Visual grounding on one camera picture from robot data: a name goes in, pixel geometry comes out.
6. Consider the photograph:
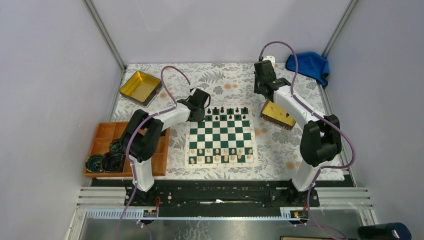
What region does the gold tin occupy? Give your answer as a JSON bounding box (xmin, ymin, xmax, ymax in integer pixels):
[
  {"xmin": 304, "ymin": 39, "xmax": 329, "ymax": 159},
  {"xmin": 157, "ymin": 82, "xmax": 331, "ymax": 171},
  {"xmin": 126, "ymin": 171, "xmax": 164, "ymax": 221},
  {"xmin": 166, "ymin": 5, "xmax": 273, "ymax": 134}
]
[
  {"xmin": 260, "ymin": 99, "xmax": 296, "ymax": 131},
  {"xmin": 119, "ymin": 70, "xmax": 163, "ymax": 107}
]

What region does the gold tin left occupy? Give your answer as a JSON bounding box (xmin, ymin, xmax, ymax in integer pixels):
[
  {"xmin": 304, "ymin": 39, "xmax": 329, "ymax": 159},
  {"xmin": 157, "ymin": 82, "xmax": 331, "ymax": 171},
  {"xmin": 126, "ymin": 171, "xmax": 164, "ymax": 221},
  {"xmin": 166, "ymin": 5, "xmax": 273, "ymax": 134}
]
[{"xmin": 119, "ymin": 70, "xmax": 163, "ymax": 107}]

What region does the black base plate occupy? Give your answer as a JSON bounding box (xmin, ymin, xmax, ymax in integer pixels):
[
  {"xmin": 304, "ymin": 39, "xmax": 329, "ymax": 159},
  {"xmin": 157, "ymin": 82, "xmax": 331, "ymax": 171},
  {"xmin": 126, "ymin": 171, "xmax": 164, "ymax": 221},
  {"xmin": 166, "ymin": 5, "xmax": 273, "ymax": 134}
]
[{"xmin": 124, "ymin": 180, "xmax": 320, "ymax": 208}]

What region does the wooden compartment tray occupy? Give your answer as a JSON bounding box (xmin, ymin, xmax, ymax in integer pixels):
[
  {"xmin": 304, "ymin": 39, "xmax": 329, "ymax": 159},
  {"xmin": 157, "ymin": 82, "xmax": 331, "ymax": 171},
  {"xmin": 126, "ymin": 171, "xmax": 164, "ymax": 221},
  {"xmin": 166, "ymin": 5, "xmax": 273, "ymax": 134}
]
[{"xmin": 84, "ymin": 121, "xmax": 170, "ymax": 179}]

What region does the blue cloth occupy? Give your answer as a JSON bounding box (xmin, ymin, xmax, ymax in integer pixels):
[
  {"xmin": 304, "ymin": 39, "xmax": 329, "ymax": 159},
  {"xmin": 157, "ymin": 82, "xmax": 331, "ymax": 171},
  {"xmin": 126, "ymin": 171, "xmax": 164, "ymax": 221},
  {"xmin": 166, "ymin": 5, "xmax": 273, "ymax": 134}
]
[{"xmin": 296, "ymin": 51, "xmax": 330, "ymax": 88}]

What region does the floral tablecloth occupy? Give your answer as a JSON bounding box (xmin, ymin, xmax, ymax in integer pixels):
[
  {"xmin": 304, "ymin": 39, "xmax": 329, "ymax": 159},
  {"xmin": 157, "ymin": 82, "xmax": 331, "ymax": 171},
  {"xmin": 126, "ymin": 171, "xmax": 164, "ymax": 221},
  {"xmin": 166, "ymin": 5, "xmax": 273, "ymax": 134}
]
[{"xmin": 91, "ymin": 62, "xmax": 345, "ymax": 181}]

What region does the dark cylinder bottle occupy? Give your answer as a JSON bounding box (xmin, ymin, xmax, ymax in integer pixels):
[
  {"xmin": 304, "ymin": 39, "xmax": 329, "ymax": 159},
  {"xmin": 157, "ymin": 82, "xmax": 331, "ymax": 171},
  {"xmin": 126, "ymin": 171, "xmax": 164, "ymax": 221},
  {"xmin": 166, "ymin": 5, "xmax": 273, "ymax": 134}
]
[{"xmin": 357, "ymin": 222, "xmax": 412, "ymax": 240}]

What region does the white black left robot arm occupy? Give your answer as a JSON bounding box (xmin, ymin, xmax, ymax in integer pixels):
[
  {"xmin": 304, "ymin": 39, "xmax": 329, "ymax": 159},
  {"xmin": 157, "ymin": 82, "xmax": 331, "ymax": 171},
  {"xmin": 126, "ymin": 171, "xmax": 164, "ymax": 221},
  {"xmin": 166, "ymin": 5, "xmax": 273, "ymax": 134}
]
[{"xmin": 119, "ymin": 88, "xmax": 211, "ymax": 206}]

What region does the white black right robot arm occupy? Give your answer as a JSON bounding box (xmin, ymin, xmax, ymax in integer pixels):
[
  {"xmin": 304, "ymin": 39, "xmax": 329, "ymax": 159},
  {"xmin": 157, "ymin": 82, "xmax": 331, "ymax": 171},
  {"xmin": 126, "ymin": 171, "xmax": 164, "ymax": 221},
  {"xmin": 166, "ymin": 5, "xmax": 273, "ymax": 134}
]
[{"xmin": 254, "ymin": 59, "xmax": 342, "ymax": 206}]

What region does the green white chess board mat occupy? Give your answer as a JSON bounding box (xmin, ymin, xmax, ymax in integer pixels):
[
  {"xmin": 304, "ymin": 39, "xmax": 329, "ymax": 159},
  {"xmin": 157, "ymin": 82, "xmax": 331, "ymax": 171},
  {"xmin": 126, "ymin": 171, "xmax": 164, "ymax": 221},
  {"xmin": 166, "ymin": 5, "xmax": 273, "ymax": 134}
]
[{"xmin": 185, "ymin": 105, "xmax": 259, "ymax": 169}]

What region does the gold tin right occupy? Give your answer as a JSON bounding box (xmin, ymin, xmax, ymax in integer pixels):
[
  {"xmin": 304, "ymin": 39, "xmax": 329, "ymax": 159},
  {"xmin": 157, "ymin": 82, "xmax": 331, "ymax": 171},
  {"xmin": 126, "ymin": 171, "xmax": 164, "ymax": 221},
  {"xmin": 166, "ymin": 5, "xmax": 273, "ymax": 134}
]
[{"xmin": 260, "ymin": 99, "xmax": 296, "ymax": 131}]

